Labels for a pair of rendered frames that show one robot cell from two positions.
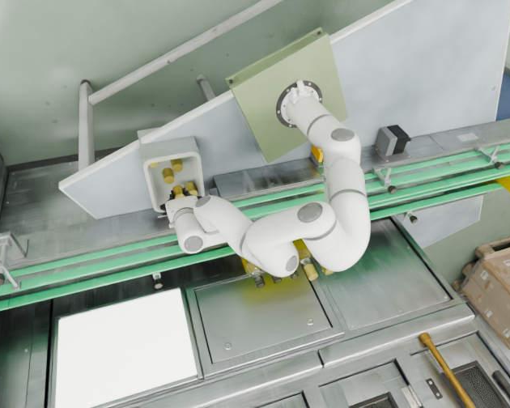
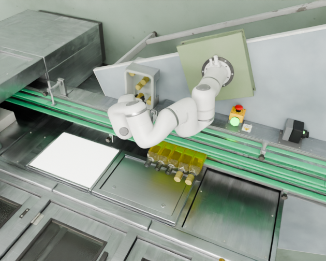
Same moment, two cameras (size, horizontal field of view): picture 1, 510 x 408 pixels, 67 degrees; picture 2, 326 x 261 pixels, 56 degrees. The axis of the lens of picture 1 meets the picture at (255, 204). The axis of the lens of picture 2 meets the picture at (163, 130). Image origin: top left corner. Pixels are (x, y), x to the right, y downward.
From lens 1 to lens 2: 0.79 m
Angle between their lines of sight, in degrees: 30
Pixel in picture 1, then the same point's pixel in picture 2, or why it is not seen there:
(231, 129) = (181, 74)
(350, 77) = (265, 70)
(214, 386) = (91, 198)
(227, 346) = (113, 186)
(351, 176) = (180, 104)
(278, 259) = (115, 123)
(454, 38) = not seen: outside the picture
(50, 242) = (79, 95)
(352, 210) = (161, 118)
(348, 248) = (145, 134)
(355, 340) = (177, 231)
